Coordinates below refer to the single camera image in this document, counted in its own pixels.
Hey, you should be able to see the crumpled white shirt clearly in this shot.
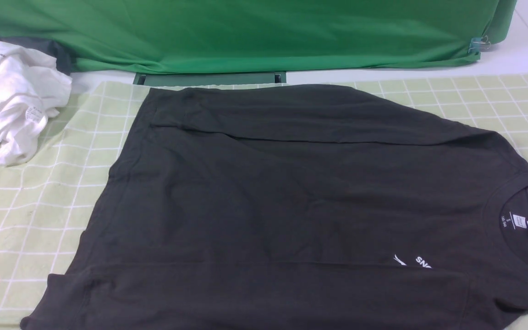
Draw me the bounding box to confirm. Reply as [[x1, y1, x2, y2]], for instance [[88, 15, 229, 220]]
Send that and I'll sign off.
[[0, 41, 72, 166]]

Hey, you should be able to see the teal binder clip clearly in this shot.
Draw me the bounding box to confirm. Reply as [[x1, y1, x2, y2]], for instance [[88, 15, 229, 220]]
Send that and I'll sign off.
[[467, 36, 492, 54]]

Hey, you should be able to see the dark gray long-sleeved shirt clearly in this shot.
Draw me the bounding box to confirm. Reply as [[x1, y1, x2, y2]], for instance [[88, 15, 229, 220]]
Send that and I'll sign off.
[[20, 84, 528, 330]]

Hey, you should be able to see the green backdrop cloth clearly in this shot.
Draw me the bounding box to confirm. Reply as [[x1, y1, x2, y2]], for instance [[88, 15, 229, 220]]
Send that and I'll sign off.
[[0, 0, 516, 74]]

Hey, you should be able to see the light green checkered tablecloth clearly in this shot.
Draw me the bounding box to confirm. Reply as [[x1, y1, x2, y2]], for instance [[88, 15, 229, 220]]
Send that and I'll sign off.
[[0, 73, 528, 330]]

